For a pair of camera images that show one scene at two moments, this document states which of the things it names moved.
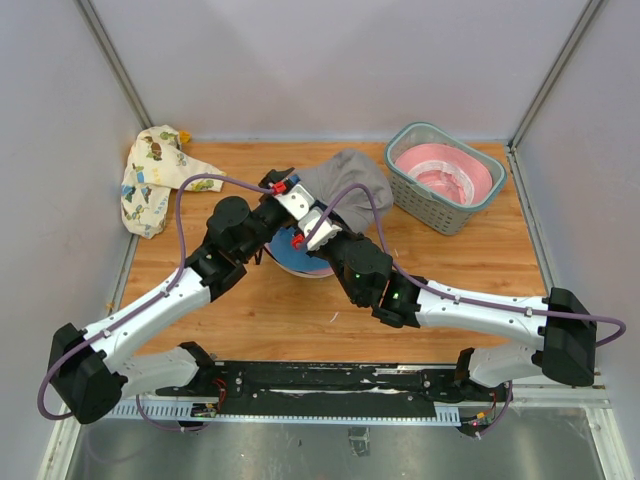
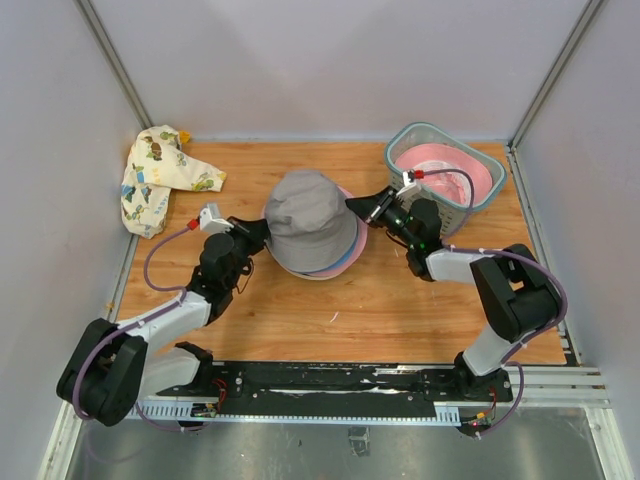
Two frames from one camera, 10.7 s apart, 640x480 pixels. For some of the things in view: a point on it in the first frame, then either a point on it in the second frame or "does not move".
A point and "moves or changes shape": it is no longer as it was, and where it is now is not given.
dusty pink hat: (447, 172) does not move
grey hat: (345, 169) moves or changes shape
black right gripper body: (335, 251) → (393, 217)
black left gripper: (276, 176) → (255, 232)
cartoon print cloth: (157, 165) does not move
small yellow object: (184, 136) does not move
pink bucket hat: (317, 273) → (362, 239)
